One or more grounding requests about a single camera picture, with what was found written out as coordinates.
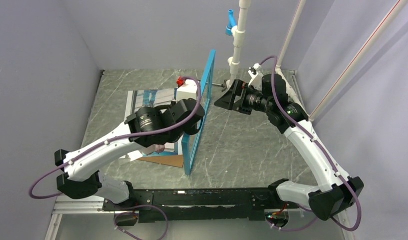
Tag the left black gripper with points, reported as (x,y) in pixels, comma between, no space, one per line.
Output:
(192,130)

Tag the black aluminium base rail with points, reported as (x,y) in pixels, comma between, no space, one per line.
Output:
(252,203)

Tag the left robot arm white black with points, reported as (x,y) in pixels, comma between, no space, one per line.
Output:
(143,131)

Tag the black handled hammer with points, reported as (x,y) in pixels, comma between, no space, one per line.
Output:
(223,85)

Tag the blue wooden picture frame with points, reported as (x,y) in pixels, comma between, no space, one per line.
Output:
(189,143)

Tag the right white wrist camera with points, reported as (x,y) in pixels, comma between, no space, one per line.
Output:
(256,76)

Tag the printed photo with white border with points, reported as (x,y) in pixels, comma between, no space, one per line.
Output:
(151,98)

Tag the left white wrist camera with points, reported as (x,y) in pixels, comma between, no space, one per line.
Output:
(187,89)

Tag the blue pipe fitting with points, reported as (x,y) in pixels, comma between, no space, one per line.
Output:
(231,26)

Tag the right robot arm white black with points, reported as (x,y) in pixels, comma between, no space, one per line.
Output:
(335,187)

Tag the white PVC pipe stand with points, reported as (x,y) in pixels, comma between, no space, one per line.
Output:
(348,55)

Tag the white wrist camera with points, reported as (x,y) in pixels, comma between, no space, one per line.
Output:
(256,76)
(187,89)

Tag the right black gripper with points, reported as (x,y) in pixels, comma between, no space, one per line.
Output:
(227,101)

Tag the brown cardboard backing board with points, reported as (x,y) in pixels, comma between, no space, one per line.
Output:
(169,160)

